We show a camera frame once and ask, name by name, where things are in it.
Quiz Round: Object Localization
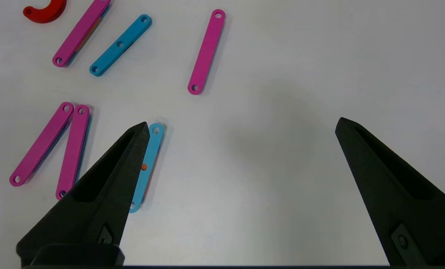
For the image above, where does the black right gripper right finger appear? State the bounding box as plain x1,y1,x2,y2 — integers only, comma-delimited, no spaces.
335,117,445,266

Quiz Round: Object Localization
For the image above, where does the small red curved piece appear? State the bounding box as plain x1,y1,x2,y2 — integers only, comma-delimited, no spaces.
23,0,67,24

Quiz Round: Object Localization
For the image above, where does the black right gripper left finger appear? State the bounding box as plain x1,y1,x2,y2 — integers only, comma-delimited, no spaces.
16,121,150,268

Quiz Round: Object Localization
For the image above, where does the blue plastic bar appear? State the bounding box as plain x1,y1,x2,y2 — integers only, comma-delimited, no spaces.
89,14,152,77

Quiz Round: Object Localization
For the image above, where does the pink plastic bar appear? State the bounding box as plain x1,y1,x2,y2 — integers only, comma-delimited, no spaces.
9,102,75,187
52,0,111,68
187,9,226,95
56,105,91,201

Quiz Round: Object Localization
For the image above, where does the blue bar with orange dot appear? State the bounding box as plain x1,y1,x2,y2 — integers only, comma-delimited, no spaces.
129,123,166,213

